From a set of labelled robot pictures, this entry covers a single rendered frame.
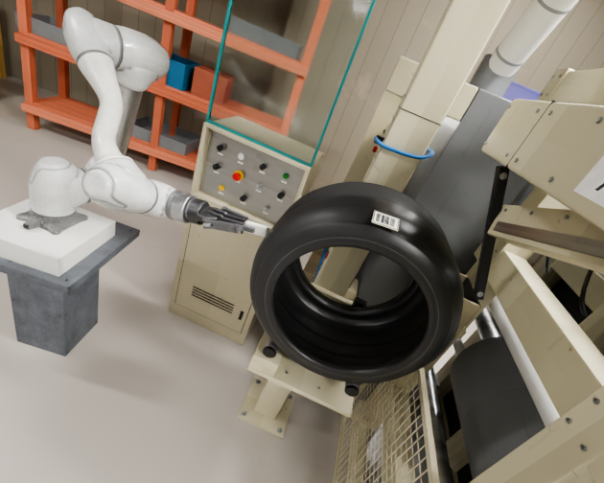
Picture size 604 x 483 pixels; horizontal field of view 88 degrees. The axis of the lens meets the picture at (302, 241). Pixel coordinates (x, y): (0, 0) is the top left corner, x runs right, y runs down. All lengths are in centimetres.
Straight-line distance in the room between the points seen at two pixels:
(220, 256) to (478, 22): 149
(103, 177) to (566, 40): 508
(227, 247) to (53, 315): 87
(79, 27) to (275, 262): 92
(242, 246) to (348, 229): 110
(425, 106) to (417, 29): 369
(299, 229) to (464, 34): 67
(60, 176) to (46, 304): 63
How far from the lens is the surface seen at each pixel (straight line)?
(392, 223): 72
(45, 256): 154
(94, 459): 184
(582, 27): 538
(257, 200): 166
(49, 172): 157
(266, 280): 84
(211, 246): 184
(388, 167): 107
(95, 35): 129
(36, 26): 445
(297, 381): 114
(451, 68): 106
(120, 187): 85
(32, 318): 203
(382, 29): 466
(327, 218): 74
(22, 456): 190
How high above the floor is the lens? 169
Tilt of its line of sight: 29 degrees down
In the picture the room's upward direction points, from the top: 23 degrees clockwise
